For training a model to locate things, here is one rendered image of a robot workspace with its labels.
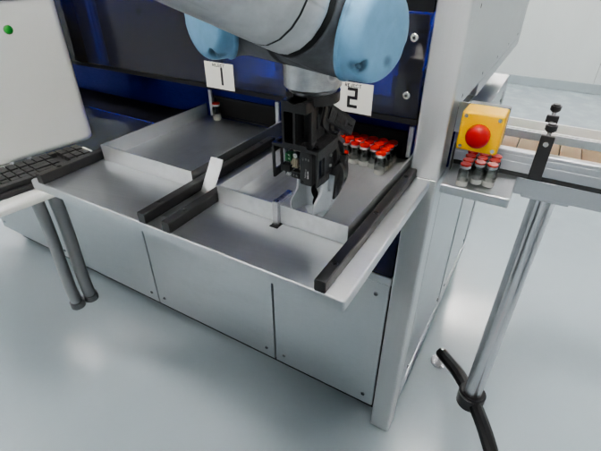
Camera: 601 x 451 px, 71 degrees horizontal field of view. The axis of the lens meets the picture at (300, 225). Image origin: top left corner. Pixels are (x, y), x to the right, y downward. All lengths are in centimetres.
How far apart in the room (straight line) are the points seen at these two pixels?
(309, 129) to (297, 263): 20
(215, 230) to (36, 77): 75
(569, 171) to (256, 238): 61
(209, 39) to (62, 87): 93
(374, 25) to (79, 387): 158
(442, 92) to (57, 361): 158
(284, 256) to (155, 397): 106
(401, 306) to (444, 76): 55
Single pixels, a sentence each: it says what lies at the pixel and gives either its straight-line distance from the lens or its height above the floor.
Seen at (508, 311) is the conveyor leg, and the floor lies 50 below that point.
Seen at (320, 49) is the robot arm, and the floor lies 120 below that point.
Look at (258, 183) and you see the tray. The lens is 84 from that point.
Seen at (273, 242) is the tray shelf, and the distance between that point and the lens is 67.
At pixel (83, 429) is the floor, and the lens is 163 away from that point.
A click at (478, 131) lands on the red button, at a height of 101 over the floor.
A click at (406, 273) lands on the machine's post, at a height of 63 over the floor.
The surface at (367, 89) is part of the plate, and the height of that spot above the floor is 104.
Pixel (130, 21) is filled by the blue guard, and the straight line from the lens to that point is 124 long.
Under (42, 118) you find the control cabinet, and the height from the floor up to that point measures 89.
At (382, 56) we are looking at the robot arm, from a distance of 36.
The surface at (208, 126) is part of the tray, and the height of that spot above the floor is 88.
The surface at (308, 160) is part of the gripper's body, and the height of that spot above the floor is 104.
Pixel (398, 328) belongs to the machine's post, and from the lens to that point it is 114.
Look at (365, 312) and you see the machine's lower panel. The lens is 115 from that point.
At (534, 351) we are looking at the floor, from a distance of 188.
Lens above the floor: 127
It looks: 33 degrees down
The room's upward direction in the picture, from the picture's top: straight up
